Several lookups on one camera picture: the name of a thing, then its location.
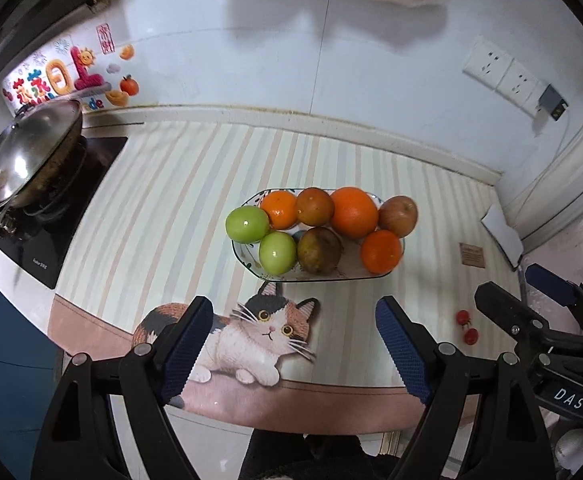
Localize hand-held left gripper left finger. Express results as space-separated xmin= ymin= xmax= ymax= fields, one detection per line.
xmin=31 ymin=296 xmax=214 ymax=480

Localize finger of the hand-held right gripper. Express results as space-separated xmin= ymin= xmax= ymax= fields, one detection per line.
xmin=524 ymin=263 xmax=583 ymax=313
xmin=474 ymin=282 xmax=583 ymax=356

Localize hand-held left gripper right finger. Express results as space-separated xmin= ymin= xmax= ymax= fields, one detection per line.
xmin=375 ymin=296 xmax=555 ymax=480

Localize oval floral ceramic plate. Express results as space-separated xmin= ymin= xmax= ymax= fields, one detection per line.
xmin=231 ymin=188 xmax=406 ymax=282

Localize small orange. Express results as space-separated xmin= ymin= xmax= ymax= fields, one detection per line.
xmin=360 ymin=230 xmax=404 ymax=274
xmin=260 ymin=190 xmax=299 ymax=231

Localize brown greenish apple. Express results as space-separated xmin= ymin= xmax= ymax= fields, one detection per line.
xmin=297 ymin=226 xmax=343 ymax=275

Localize reddish tan apple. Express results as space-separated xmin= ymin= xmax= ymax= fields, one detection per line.
xmin=378 ymin=195 xmax=419 ymax=239

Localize green apple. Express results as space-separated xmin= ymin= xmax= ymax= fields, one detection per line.
xmin=225 ymin=206 xmax=270 ymax=242
xmin=258 ymin=231 xmax=299 ymax=276

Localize large orange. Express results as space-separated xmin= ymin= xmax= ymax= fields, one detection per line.
xmin=330 ymin=186 xmax=379 ymax=240

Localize dark red apple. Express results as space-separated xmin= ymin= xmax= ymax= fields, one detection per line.
xmin=296 ymin=187 xmax=335 ymax=227

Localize small brown card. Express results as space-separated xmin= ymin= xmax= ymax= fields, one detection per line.
xmin=459 ymin=242 xmax=487 ymax=267

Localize person's dark clothing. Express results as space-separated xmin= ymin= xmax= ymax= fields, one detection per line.
xmin=238 ymin=427 xmax=402 ymax=480

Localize striped cat print tablecloth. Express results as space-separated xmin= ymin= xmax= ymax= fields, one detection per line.
xmin=46 ymin=117 xmax=527 ymax=436

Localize grey plug charger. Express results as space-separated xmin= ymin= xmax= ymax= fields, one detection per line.
xmin=536 ymin=85 xmax=568 ymax=122

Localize blue kitchen cabinet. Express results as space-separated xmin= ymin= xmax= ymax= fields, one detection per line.
xmin=0 ymin=250 xmax=64 ymax=461

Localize black gas stove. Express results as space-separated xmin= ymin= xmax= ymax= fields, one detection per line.
xmin=0 ymin=136 xmax=128 ymax=290

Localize steel wok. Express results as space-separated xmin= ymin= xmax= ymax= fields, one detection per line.
xmin=0 ymin=100 xmax=88 ymax=286

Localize steel wok lid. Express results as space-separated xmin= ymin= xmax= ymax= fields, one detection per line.
xmin=0 ymin=100 xmax=83 ymax=210

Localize black range hood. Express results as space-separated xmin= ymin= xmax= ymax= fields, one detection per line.
xmin=0 ymin=0 xmax=99 ymax=96

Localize white wall outlet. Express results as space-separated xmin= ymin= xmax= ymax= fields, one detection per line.
xmin=463 ymin=35 xmax=515 ymax=88
xmin=495 ymin=57 xmax=547 ymax=108

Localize colourful wall stickers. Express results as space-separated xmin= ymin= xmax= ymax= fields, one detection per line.
xmin=2 ymin=22 xmax=139 ymax=116

